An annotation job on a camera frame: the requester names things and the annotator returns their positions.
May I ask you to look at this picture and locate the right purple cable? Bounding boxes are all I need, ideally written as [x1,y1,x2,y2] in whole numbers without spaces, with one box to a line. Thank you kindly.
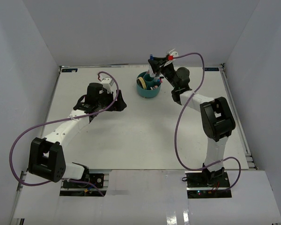
[172,52,242,193]

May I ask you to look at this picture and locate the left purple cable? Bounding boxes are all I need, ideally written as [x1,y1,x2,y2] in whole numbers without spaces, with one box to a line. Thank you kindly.
[9,71,120,197]

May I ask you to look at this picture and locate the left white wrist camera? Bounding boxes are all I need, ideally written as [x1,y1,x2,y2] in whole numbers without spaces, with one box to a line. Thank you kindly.
[100,78,114,93]

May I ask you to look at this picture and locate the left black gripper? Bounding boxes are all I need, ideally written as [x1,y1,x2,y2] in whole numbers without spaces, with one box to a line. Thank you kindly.
[96,90,126,112]

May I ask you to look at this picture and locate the purple cable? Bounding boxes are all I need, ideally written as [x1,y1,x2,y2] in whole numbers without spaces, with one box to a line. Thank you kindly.
[9,71,120,197]
[172,52,242,193]

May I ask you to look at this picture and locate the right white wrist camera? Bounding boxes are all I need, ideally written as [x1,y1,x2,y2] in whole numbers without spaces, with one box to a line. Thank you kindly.
[167,48,179,61]

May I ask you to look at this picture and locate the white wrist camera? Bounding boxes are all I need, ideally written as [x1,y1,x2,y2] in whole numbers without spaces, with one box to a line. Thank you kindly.
[167,48,179,61]
[100,78,114,93]

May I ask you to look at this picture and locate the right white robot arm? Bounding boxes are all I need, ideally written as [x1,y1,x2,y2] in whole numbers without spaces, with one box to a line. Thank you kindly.
[148,54,236,187]

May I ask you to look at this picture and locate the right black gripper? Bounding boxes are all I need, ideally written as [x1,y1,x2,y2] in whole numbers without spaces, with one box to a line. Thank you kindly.
[149,57,179,89]

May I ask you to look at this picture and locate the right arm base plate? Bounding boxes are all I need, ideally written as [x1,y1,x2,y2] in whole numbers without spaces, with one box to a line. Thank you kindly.
[181,172,232,199]

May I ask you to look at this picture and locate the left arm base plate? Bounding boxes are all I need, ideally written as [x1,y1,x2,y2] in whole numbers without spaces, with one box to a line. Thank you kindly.
[59,173,109,197]

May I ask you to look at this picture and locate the teal round desk organizer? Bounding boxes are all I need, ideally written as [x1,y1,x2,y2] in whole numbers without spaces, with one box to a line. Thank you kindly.
[136,72,162,98]

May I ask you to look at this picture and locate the masking tape roll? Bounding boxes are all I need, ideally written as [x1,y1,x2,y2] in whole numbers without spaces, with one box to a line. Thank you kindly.
[137,77,147,90]

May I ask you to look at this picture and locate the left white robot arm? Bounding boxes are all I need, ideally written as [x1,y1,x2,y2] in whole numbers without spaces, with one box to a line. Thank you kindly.
[28,78,127,187]

